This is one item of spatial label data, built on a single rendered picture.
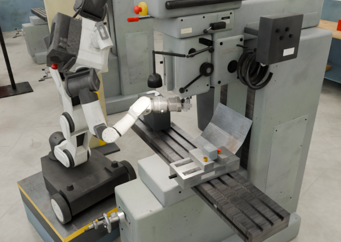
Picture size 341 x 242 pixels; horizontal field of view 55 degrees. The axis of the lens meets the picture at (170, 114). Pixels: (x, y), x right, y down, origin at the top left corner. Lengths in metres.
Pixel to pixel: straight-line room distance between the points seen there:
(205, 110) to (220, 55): 2.17
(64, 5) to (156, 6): 1.84
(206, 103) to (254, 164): 1.79
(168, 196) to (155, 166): 0.23
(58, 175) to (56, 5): 1.51
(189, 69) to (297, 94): 0.73
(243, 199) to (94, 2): 1.25
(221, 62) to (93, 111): 0.69
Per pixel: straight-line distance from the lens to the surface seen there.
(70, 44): 1.69
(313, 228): 2.95
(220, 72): 1.71
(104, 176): 2.36
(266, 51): 1.54
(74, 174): 2.46
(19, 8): 10.51
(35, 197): 2.64
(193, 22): 1.54
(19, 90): 5.78
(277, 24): 1.53
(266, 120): 1.93
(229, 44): 1.70
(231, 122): 2.07
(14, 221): 3.13
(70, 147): 2.35
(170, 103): 1.75
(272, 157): 2.14
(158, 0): 1.43
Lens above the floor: 2.00
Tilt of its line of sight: 27 degrees down
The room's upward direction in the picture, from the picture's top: 1 degrees counter-clockwise
